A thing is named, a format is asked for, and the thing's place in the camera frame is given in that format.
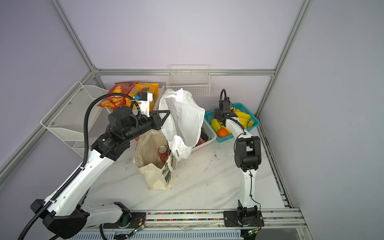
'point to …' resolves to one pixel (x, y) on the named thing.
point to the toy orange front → (222, 132)
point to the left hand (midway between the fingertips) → (169, 112)
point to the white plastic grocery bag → (182, 126)
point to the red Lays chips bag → (113, 102)
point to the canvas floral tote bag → (153, 157)
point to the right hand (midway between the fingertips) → (222, 111)
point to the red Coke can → (163, 151)
